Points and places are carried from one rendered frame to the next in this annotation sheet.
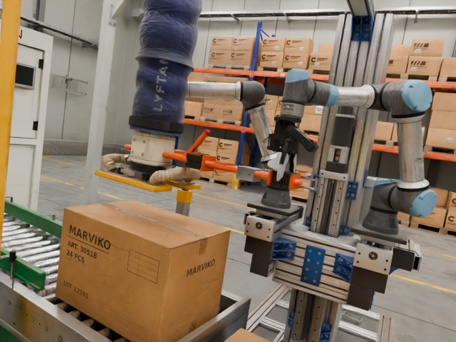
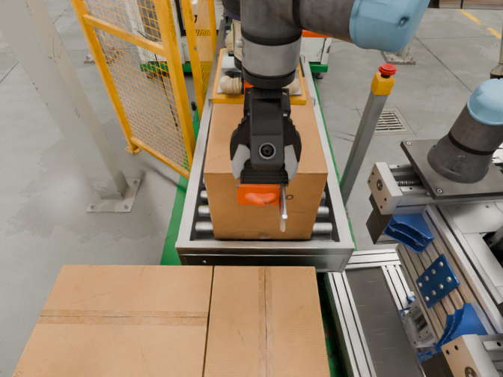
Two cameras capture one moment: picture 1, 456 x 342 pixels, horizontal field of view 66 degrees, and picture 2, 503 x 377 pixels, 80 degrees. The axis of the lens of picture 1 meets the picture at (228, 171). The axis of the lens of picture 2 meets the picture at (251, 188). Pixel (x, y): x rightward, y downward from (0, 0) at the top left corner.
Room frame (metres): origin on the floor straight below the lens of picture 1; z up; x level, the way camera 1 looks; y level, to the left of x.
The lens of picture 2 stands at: (0.96, -0.50, 1.64)
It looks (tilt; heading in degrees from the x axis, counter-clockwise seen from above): 49 degrees down; 60
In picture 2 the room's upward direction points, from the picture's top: straight up
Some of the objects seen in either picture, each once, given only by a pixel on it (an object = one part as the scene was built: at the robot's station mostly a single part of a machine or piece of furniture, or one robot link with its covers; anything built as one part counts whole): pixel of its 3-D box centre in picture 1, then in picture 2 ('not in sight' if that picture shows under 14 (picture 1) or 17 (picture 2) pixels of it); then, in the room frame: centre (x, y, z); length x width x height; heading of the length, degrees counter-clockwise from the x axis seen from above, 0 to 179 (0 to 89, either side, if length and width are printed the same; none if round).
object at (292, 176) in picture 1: (283, 179); (257, 178); (1.16, -0.19, 1.24); 0.08 x 0.07 x 0.05; 59
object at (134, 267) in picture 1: (142, 262); (262, 155); (1.49, 0.31, 0.75); 0.60 x 0.40 x 0.40; 59
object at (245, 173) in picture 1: (249, 174); not in sight; (1.23, -0.07, 1.23); 0.07 x 0.07 x 0.04; 59
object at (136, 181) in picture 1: (132, 176); (230, 69); (1.39, 0.37, 1.13); 0.34 x 0.10 x 0.05; 59
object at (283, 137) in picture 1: (285, 135); (266, 102); (1.18, -0.17, 1.38); 0.09 x 0.08 x 0.12; 58
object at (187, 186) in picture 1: (165, 176); (287, 70); (1.56, 0.27, 1.13); 0.34 x 0.10 x 0.05; 59
